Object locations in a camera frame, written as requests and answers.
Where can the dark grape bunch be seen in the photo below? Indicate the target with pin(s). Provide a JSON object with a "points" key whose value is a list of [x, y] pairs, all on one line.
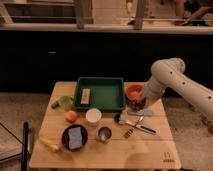
{"points": [[138, 105]]}

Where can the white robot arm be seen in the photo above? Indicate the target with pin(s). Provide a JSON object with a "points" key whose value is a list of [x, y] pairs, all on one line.
{"points": [[168, 73]]}

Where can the red bowl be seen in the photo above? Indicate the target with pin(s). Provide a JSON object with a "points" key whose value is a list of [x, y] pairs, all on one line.
{"points": [[133, 92]]}

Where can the green plastic tray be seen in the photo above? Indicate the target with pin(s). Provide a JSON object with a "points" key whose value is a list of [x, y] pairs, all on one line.
{"points": [[106, 94]]}

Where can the wooden block in tray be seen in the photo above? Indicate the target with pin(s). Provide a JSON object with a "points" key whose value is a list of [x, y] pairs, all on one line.
{"points": [[85, 98]]}

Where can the white cup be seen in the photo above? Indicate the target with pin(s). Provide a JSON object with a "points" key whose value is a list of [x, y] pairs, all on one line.
{"points": [[93, 116]]}

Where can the orange fruit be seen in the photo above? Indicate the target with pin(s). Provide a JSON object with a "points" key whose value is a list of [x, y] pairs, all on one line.
{"points": [[71, 116]]}

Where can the blue cloth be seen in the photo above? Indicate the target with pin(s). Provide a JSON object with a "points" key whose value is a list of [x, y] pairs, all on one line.
{"points": [[143, 112]]}

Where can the metal cup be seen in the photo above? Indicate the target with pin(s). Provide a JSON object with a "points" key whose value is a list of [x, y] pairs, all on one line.
{"points": [[104, 134]]}

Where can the metal fork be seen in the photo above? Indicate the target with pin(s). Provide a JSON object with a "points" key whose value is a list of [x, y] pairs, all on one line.
{"points": [[130, 131]]}

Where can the blue sponge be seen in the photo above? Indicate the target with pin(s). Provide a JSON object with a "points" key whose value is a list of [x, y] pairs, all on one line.
{"points": [[75, 138]]}

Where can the pale corn toy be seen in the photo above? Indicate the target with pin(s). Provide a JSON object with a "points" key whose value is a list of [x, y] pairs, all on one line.
{"points": [[54, 147]]}

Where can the black-handled spatula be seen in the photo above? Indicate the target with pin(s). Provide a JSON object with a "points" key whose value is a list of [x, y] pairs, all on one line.
{"points": [[122, 120]]}

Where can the black chair frame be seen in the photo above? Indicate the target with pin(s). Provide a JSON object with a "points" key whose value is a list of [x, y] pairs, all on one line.
{"points": [[25, 154]]}

